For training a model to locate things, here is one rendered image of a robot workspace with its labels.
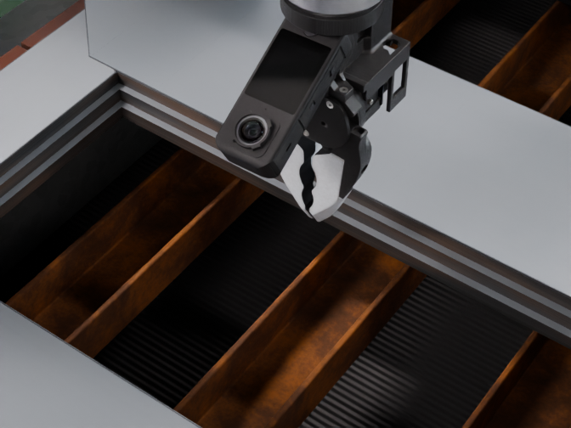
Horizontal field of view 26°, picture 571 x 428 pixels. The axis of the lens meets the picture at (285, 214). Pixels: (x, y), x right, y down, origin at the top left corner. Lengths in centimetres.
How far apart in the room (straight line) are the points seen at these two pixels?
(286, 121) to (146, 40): 42
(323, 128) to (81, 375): 26
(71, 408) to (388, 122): 40
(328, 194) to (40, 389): 26
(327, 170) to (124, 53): 35
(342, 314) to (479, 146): 22
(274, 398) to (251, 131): 38
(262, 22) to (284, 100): 41
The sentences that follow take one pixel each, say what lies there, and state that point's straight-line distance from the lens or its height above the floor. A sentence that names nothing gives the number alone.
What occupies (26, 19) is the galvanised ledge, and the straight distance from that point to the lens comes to 155.
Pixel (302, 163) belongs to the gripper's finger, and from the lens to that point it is 92.
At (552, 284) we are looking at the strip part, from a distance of 101.
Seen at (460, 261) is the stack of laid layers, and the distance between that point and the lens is 103.
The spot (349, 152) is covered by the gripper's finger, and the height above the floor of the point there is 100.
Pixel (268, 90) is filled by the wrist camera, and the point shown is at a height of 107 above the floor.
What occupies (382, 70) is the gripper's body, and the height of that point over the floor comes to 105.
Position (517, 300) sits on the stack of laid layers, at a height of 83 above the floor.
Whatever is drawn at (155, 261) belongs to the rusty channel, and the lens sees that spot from 118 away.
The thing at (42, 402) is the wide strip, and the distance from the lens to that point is 93.
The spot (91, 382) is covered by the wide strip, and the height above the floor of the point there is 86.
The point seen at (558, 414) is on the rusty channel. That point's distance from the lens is 115.
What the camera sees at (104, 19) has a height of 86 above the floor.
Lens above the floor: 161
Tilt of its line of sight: 47 degrees down
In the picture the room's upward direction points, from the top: straight up
